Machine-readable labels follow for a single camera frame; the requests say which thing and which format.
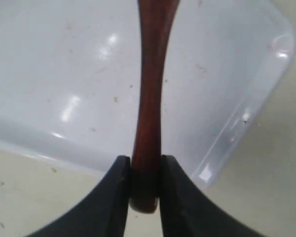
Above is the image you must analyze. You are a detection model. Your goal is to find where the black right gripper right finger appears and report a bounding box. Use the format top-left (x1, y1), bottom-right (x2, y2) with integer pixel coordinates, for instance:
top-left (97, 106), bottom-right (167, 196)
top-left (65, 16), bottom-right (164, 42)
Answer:
top-left (159, 156), bottom-right (261, 237)

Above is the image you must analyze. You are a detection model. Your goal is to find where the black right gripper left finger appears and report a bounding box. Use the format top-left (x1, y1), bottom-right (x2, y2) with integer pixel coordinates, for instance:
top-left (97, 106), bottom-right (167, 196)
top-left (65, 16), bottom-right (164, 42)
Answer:
top-left (29, 156), bottom-right (130, 237)

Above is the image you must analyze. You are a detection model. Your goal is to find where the white plastic tray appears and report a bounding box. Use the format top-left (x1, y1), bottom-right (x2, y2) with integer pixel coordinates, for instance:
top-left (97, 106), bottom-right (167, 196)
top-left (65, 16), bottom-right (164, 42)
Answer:
top-left (0, 0), bottom-right (296, 189)

